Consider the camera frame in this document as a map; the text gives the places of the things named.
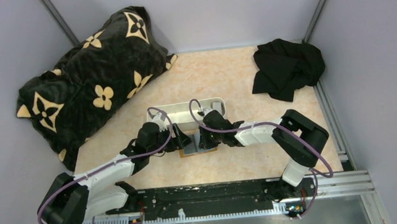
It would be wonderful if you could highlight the white oblong plastic tray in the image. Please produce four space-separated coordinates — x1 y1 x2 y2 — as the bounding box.
156 97 226 131

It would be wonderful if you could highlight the mustard leather card holder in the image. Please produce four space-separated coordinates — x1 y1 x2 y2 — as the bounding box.
179 146 218 158

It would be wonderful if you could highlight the stack of white cards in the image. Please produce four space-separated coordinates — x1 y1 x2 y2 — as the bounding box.
211 101 223 115

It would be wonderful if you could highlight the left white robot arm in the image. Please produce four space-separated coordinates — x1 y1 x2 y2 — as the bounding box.
37 122 192 224

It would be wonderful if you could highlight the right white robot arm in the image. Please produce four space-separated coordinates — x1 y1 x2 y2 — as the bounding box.
198 108 329 187

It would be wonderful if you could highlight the black floral patterned pillow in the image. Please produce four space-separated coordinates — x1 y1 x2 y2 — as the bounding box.
16 6 177 171

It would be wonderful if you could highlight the crumpled black cloth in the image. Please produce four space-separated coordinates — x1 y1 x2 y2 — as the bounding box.
252 38 326 103

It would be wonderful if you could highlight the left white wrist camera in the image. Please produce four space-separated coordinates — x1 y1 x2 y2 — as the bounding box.
151 112 169 132

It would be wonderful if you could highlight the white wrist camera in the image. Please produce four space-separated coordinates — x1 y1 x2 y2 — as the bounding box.
151 112 169 132
198 107 213 118

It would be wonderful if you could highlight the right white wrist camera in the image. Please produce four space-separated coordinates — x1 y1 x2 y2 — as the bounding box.
198 107 213 118

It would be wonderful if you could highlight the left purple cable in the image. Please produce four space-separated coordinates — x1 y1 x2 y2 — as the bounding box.
28 105 183 224

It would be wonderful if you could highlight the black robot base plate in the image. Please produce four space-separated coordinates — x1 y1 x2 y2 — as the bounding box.
106 178 315 221

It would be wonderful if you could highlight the aluminium frame rail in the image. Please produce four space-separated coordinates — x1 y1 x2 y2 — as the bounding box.
82 171 374 224

